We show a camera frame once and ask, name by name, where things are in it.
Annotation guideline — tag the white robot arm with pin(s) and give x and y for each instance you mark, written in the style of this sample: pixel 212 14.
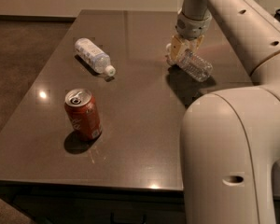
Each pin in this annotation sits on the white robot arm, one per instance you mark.
pixel 230 139

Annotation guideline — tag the white labelled water bottle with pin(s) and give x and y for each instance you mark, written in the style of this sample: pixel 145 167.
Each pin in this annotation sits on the white labelled water bottle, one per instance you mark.
pixel 96 58

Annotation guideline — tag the clear plastic water bottle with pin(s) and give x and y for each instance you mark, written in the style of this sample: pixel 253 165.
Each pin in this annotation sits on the clear plastic water bottle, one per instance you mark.
pixel 195 66

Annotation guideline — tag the red soda can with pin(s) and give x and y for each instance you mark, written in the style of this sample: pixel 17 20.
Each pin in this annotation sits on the red soda can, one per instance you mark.
pixel 81 109

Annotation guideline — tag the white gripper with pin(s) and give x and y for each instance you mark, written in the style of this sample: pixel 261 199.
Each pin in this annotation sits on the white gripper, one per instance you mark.
pixel 192 27

